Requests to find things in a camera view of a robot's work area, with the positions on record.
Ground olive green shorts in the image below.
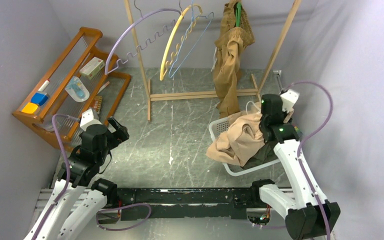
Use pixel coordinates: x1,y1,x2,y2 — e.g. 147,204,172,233
241,142,278,170

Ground beige shorts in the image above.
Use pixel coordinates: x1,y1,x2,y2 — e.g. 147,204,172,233
206,101,274,168

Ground tan brown shorts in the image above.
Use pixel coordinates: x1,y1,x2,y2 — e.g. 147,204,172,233
212,0,255,118

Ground green hanger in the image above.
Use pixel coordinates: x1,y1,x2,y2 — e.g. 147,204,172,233
234,2,242,27

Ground blue wire hanger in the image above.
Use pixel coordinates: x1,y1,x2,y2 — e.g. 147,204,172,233
166,0,214,79

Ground lilac plastic hanger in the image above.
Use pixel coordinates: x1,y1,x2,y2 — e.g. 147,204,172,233
104,0,182,76

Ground wooden hanger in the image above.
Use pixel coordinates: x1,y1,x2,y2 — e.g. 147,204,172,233
159,1,203,81

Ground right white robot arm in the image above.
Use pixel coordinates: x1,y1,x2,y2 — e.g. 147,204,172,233
249,94,341,240

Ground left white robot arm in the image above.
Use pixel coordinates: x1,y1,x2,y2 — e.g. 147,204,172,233
25,112,130,240

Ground wooden clothes rack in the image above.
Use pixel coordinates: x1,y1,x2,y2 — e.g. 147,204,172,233
123,0,303,124

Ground white plastic laundry basket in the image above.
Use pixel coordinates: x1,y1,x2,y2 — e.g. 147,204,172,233
208,116,282,177

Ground white pen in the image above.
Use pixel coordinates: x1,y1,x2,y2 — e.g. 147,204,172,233
98,81,110,93

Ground white blue packaged item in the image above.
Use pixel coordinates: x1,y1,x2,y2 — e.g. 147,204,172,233
64,76,90,103

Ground clear plastic cup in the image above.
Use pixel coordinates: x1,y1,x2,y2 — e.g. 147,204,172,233
40,120,55,132

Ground orange wooden shelf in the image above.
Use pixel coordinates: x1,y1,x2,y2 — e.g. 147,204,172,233
12,27,132,150

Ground white red box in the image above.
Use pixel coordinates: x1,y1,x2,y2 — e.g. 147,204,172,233
79,56,106,80

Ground blue sponge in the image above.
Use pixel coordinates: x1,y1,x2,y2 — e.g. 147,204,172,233
30,91,50,106

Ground white tube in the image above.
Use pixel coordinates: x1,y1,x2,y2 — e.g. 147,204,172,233
37,79,50,92

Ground yellow sponge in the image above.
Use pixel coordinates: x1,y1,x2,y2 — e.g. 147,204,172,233
20,102,41,115

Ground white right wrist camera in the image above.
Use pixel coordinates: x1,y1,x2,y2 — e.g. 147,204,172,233
280,89,300,113

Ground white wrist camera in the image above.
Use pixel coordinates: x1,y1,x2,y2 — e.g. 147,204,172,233
280,89,300,113
79,108,102,132

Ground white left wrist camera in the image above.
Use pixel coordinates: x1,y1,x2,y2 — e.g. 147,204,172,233
79,108,102,132

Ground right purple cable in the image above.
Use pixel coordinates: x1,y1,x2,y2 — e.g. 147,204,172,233
251,80,335,240

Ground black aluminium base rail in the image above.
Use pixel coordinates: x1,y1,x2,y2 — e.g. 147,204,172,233
31,187,327,223

